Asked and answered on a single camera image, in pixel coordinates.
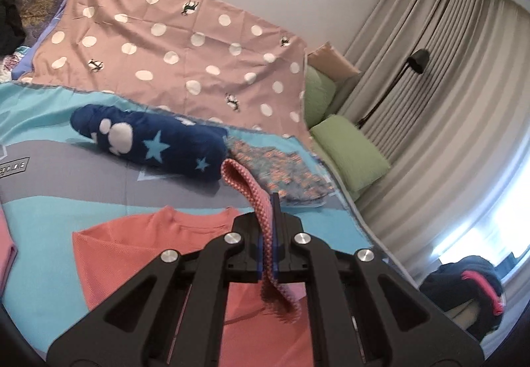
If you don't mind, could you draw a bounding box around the coral red knit shirt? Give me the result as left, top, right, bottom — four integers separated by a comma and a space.
72, 206, 313, 366

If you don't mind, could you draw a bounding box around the dark clothes pile with pink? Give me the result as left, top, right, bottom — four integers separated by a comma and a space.
419, 256, 506, 341

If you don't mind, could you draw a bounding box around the black clothing heap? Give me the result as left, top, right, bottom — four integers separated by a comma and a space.
0, 0, 26, 56

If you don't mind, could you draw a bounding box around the folded floral patterned garment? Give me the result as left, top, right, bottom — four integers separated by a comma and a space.
225, 136, 332, 206

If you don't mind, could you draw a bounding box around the green pillow near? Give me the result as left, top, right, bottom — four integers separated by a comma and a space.
310, 115, 391, 196

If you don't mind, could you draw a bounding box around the green pillow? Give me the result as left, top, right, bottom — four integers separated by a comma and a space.
304, 65, 337, 128
310, 115, 391, 196

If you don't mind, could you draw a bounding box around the pink folded garment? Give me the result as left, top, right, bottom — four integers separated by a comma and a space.
0, 208, 17, 295

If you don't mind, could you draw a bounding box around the blue and grey bedspread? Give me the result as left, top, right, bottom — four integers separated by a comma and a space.
0, 81, 374, 359

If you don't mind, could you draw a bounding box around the navy fleece star garment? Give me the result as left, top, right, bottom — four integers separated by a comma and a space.
70, 105, 228, 182

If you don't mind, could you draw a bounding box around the beige pleated curtain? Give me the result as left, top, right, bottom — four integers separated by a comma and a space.
334, 0, 529, 278

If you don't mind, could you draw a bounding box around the green pillow far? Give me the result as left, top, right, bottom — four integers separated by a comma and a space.
304, 65, 337, 128

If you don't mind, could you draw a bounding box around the tan beige cushion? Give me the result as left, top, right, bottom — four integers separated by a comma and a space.
307, 42, 361, 82

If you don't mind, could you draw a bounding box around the black floor lamp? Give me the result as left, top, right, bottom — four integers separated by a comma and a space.
357, 48, 430, 128

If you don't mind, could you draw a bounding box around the pink polka dot sheet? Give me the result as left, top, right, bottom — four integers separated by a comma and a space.
23, 0, 310, 144

